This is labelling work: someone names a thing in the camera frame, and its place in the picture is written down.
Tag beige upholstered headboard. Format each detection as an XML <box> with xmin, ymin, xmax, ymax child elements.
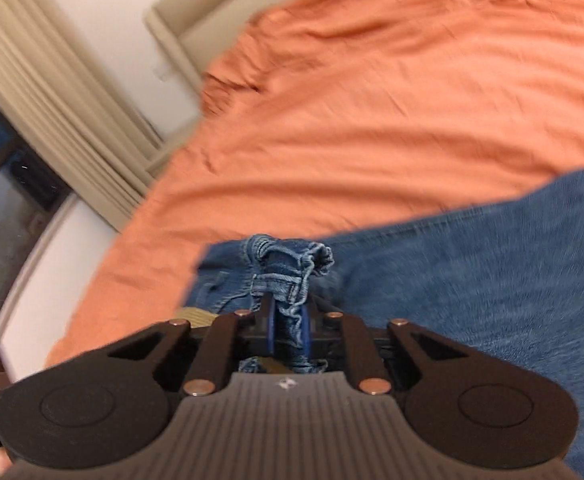
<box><xmin>143</xmin><ymin>0</ymin><xmax>364</xmax><ymax>174</ymax></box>

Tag beige woven belt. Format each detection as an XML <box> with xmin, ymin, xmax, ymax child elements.
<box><xmin>179</xmin><ymin>307</ymin><xmax>218</xmax><ymax>328</ymax></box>

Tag blue denim jeans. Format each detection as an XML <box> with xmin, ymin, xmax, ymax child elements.
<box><xmin>186</xmin><ymin>170</ymin><xmax>584</xmax><ymax>476</ymax></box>

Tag beige pleated curtain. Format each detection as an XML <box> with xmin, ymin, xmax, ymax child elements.
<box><xmin>0</xmin><ymin>0</ymin><xmax>163</xmax><ymax>230</ymax></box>

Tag orange bed duvet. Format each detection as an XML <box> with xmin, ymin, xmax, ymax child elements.
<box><xmin>47</xmin><ymin>0</ymin><xmax>584</xmax><ymax>365</ymax></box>

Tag dark framed window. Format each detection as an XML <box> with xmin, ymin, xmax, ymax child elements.
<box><xmin>0</xmin><ymin>111</ymin><xmax>70</xmax><ymax>310</ymax></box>

